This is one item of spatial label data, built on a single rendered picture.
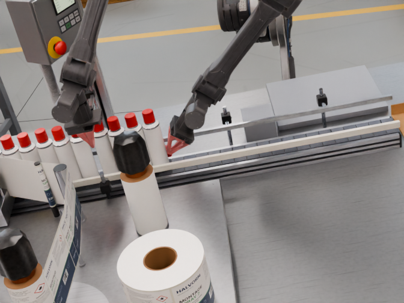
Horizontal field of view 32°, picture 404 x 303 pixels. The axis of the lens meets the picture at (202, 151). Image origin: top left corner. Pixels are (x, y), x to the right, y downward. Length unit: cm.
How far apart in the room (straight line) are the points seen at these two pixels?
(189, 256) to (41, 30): 75
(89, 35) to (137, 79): 289
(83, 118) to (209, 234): 46
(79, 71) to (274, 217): 66
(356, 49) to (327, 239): 284
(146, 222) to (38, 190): 38
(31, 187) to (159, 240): 57
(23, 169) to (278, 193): 73
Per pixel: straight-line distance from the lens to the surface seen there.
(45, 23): 194
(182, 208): 194
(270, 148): 207
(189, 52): 489
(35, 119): 457
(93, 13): 181
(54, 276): 166
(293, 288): 173
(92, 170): 212
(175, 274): 154
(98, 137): 205
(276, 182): 206
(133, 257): 161
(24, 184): 208
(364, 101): 214
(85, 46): 182
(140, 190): 178
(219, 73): 192
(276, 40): 288
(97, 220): 200
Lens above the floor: 206
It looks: 33 degrees down
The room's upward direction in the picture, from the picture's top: 12 degrees counter-clockwise
